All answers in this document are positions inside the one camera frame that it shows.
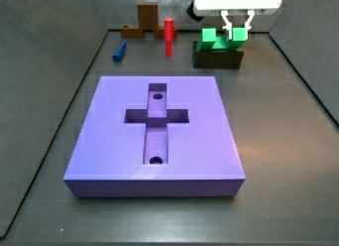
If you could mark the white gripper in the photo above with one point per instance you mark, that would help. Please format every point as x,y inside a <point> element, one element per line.
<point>236,8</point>

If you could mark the green U-shaped block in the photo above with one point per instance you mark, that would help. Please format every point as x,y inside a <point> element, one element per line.
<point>214,42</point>

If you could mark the purple board with cross slot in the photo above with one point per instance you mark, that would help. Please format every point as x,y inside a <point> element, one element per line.
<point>157,139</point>

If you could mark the red peg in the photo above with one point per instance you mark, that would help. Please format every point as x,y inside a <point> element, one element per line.
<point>169,36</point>

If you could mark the brown T-shaped block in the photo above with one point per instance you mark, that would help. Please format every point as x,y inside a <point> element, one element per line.
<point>148,12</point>

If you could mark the blue peg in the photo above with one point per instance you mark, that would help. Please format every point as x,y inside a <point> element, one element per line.
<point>120,51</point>

